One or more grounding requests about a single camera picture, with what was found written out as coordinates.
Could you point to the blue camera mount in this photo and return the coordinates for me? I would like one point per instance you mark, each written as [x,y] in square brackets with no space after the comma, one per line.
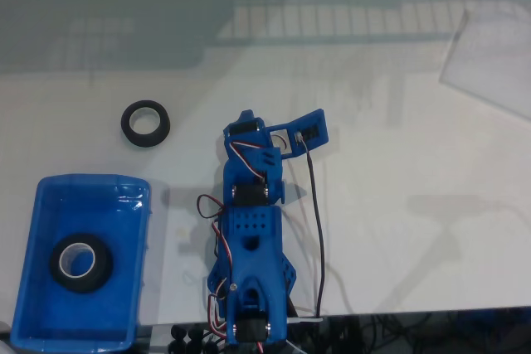
[316,122]

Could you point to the black table clamp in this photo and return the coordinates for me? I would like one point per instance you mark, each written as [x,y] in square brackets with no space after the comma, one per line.
[178,332]
[209,343]

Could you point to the blue plastic bin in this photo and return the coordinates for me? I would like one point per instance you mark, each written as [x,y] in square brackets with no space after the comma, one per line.
[37,213]

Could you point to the black tape roll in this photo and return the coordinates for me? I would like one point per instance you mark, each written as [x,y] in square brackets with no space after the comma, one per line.
[58,275]
[126,130]

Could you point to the clear plastic sheet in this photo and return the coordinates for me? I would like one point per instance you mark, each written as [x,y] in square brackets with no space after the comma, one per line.
[489,59]

